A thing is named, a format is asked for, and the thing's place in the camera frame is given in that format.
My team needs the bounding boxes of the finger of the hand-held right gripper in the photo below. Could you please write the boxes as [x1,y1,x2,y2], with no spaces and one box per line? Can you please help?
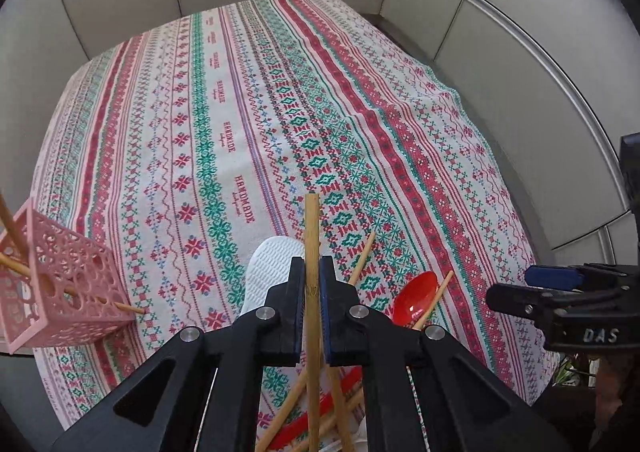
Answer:
[524,263,627,293]
[486,282,557,321]

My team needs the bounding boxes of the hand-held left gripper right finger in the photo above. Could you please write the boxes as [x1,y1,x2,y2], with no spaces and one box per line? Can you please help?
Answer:
[320,256,571,452]

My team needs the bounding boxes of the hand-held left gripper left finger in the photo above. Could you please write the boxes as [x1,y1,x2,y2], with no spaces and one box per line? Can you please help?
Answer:
[50,256,306,452]

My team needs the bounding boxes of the white plastic spoon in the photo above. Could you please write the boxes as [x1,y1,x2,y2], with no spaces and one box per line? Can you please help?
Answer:
[240,237,307,317]

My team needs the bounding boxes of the bamboo chopstick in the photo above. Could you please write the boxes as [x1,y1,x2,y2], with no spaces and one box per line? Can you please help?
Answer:
[412,271,455,331]
[292,389,366,452]
[327,366,357,452]
[0,252,146,315]
[305,193,322,452]
[0,191,24,257]
[254,232,376,452]

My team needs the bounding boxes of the red plastic spoon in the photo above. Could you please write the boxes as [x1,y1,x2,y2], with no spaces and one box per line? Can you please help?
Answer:
[265,271,439,451]

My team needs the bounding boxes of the pink perforated plastic basket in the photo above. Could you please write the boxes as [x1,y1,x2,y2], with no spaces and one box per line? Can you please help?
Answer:
[0,199,137,353]

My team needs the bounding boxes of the red green patterned tablecloth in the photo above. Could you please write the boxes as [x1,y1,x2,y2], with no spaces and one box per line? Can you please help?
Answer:
[30,0,561,452]

